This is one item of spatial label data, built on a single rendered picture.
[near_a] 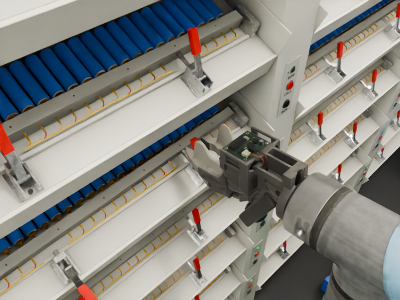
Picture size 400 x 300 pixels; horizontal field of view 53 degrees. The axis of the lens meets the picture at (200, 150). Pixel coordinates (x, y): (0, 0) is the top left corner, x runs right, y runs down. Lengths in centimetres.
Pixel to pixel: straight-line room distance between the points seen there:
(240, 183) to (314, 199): 11
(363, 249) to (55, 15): 39
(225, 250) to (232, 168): 55
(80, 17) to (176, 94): 21
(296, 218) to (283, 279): 120
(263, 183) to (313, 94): 40
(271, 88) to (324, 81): 27
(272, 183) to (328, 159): 82
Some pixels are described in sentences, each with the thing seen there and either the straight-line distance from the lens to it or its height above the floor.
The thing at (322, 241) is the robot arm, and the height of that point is 109.
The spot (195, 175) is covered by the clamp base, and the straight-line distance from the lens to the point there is 71.
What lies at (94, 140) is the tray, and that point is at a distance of 52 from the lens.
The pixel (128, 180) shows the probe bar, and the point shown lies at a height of 100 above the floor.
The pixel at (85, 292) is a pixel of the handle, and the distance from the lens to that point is 61.
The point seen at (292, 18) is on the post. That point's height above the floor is 120.
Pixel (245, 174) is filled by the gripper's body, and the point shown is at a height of 109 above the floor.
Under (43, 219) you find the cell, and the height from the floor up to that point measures 100.
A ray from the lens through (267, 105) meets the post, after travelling 75.
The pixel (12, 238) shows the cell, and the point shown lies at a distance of 66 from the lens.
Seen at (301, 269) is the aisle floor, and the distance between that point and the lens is 175.
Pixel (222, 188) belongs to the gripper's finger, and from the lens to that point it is 60.
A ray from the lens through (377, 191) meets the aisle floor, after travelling 209.
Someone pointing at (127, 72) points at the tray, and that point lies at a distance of 55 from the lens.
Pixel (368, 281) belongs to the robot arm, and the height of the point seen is 108.
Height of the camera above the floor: 151
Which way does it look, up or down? 46 degrees down
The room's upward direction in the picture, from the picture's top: straight up
